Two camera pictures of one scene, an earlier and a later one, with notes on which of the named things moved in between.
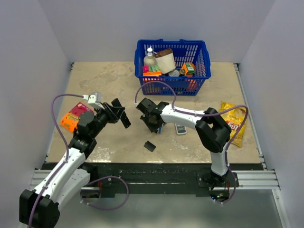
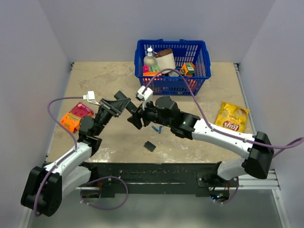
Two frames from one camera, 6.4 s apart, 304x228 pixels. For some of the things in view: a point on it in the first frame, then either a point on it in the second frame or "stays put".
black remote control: (124, 117) → (131, 107)
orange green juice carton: (187, 69) stays put
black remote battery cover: (149, 146) stays put
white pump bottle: (149, 60) stays put
